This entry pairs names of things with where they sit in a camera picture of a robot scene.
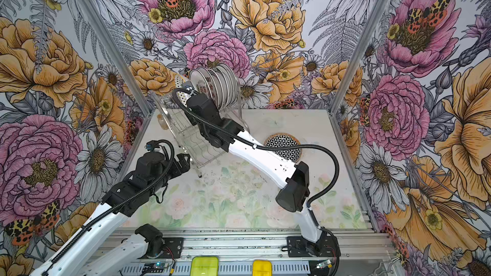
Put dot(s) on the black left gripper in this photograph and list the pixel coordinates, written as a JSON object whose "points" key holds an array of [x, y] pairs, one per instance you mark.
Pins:
{"points": [[184, 165]]}

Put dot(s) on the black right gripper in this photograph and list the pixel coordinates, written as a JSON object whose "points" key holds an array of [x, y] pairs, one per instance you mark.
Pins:
{"points": [[192, 115]]}

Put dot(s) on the white plate red floral pattern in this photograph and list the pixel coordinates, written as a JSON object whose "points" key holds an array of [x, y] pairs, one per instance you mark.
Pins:
{"points": [[203, 83]]}

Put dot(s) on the silver metal dish rack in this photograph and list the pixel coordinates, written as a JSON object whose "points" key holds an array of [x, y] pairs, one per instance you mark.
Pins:
{"points": [[186, 135]]}

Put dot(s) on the black white patterned plate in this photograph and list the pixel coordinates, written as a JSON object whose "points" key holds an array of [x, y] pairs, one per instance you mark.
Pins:
{"points": [[285, 140]]}

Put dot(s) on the white plate yellow rim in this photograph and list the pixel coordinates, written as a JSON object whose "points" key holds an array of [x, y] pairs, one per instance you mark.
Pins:
{"points": [[184, 83]]}

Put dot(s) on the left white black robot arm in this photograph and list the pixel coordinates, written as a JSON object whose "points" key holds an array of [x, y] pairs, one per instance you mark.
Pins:
{"points": [[120, 203]]}

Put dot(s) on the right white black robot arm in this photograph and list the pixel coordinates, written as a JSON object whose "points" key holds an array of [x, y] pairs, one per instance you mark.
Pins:
{"points": [[291, 178]]}

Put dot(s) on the green plastic box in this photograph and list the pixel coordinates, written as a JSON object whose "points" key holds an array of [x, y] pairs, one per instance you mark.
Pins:
{"points": [[204, 266]]}

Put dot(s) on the yellow plastic box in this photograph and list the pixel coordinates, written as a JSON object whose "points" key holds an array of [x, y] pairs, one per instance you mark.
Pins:
{"points": [[262, 268]]}

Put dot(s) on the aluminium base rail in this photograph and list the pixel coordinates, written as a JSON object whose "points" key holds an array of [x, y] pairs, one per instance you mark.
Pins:
{"points": [[362, 252]]}

